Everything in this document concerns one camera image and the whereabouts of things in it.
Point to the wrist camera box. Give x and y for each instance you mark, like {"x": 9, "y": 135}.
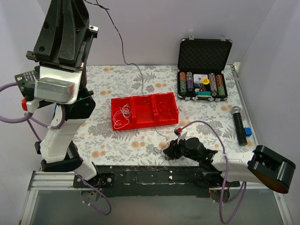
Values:
{"x": 57, "y": 86}
{"x": 181, "y": 133}

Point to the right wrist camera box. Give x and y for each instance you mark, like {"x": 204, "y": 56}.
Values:
{"x": 181, "y": 133}

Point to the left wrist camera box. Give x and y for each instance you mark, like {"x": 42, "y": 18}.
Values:
{"x": 57, "y": 86}

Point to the black microphone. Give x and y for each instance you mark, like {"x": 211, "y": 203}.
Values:
{"x": 241, "y": 135}

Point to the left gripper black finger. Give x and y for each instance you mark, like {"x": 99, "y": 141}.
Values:
{"x": 75, "y": 24}
{"x": 47, "y": 42}

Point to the small blue block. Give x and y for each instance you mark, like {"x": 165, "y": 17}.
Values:
{"x": 248, "y": 131}

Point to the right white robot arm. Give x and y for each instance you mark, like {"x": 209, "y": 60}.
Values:
{"x": 262, "y": 165}

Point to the red three-compartment tray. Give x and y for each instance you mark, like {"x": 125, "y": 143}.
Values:
{"x": 144, "y": 111}

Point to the black poker chip case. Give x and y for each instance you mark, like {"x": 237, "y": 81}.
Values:
{"x": 201, "y": 65}

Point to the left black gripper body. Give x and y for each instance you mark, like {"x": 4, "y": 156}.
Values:
{"x": 60, "y": 62}

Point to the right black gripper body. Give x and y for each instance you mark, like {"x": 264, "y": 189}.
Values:
{"x": 179, "y": 148}

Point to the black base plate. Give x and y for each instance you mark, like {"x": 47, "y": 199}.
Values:
{"x": 121, "y": 181}

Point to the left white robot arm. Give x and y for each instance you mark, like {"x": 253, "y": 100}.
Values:
{"x": 58, "y": 151}

